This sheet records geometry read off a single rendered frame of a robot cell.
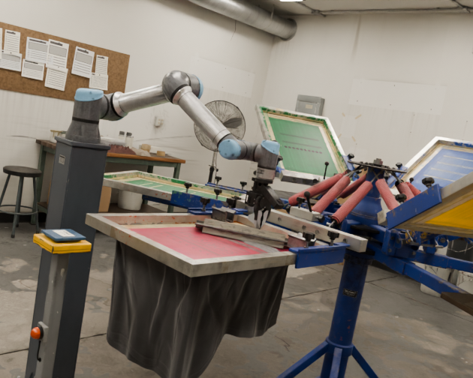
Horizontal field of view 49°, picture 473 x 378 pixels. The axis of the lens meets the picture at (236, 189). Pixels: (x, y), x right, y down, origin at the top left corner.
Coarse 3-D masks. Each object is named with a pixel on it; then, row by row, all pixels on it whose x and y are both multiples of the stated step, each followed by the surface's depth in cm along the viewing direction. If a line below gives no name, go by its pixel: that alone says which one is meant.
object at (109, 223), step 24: (96, 216) 182; (120, 216) 190; (144, 216) 198; (168, 216) 207; (192, 216) 216; (240, 216) 235; (120, 240) 169; (144, 240) 162; (168, 264) 152; (192, 264) 145; (216, 264) 152; (240, 264) 160; (264, 264) 168; (288, 264) 178
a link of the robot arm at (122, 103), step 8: (184, 72) 214; (192, 80) 215; (200, 80) 223; (144, 88) 228; (152, 88) 224; (160, 88) 222; (192, 88) 215; (200, 88) 221; (112, 96) 232; (120, 96) 232; (128, 96) 230; (136, 96) 228; (144, 96) 226; (152, 96) 224; (160, 96) 223; (200, 96) 224; (112, 104) 231; (120, 104) 232; (128, 104) 230; (136, 104) 229; (144, 104) 228; (152, 104) 228; (112, 112) 233; (120, 112) 234; (112, 120) 241
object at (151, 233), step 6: (144, 228) 193; (150, 228) 194; (156, 228) 196; (162, 228) 198; (168, 228) 200; (174, 228) 202; (180, 228) 204; (186, 228) 206; (192, 228) 207; (198, 228) 209; (144, 234) 184; (150, 234) 185; (156, 234) 187; (210, 234) 203; (156, 240) 178; (162, 240) 180; (168, 240) 181; (222, 240) 196; (228, 240) 198
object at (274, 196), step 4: (264, 188) 204; (268, 188) 205; (272, 188) 207; (264, 192) 204; (268, 192) 203; (272, 192) 205; (268, 196) 203; (272, 196) 202; (276, 196) 204; (272, 200) 201; (276, 200) 201; (280, 200) 201; (272, 204) 201; (276, 204) 200; (280, 204) 200; (284, 204) 202; (276, 208) 200; (280, 208) 202
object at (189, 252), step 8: (176, 248) 172; (184, 248) 174; (192, 248) 176; (248, 248) 190; (256, 248) 193; (280, 248) 200; (288, 248) 202; (192, 256) 166; (200, 256) 167; (208, 256) 169; (216, 256) 171; (224, 256) 173
